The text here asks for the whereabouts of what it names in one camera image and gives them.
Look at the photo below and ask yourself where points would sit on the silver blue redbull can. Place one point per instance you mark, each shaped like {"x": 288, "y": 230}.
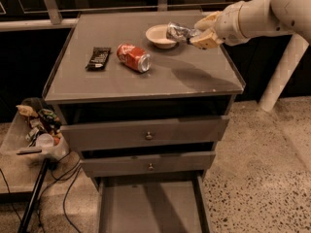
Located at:
{"x": 180, "y": 33}

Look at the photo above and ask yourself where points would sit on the red soda can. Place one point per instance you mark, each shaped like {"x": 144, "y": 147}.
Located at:
{"x": 134, "y": 58}

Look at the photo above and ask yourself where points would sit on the black snack bar packet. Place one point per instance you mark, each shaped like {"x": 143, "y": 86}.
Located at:
{"x": 98, "y": 59}

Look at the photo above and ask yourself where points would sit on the grey top drawer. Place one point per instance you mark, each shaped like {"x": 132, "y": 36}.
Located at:
{"x": 144, "y": 133}

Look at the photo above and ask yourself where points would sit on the white diagonal post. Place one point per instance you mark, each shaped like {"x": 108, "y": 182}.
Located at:
{"x": 292, "y": 54}

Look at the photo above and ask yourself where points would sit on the grey middle drawer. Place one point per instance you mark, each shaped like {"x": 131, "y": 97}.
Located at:
{"x": 146, "y": 164}

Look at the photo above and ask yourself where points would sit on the grey drawer cabinet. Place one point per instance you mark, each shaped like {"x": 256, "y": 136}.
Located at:
{"x": 182, "y": 81}

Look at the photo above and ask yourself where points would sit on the grey drawer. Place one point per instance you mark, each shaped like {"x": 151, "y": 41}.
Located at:
{"x": 144, "y": 133}
{"x": 146, "y": 164}
{"x": 156, "y": 203}

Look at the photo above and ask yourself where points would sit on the grey bottom drawer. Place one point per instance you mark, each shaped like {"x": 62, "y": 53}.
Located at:
{"x": 156, "y": 203}

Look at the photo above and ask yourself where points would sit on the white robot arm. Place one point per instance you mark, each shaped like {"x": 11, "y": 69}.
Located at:
{"x": 242, "y": 21}

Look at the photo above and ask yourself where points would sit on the crumpled snack wrappers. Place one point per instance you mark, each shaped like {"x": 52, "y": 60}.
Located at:
{"x": 40, "y": 122}

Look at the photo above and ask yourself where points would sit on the black stand leg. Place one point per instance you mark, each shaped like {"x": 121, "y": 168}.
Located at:
{"x": 33, "y": 198}

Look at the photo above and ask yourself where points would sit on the white plastic cup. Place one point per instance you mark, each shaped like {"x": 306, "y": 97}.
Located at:
{"x": 44, "y": 141}

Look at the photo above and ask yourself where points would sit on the clear plastic bin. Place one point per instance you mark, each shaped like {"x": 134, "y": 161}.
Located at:
{"x": 15, "y": 143}

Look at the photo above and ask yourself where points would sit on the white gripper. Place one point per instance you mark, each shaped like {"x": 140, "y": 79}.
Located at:
{"x": 227, "y": 25}

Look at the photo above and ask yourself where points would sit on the white paper bowl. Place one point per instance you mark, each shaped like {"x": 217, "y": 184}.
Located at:
{"x": 157, "y": 35}

